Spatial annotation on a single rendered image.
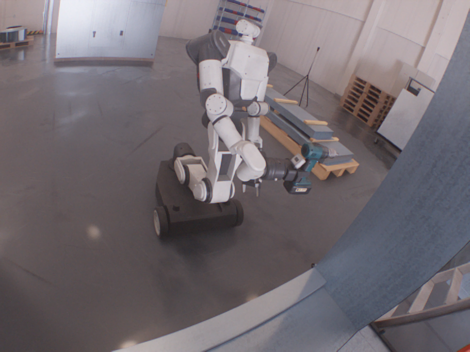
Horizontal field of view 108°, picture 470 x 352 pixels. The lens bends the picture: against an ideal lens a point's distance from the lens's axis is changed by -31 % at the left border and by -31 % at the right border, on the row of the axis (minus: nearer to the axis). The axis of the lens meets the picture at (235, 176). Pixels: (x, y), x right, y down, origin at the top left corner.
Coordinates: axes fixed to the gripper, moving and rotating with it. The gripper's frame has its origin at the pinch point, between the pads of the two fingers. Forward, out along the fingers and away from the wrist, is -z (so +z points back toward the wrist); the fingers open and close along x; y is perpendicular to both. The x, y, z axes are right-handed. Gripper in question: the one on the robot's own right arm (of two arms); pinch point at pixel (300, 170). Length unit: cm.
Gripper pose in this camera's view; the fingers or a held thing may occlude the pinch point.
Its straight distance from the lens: 103.8
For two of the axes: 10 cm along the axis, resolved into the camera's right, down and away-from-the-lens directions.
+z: -9.1, -0.4, -4.0
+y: -2.8, 7.7, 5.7
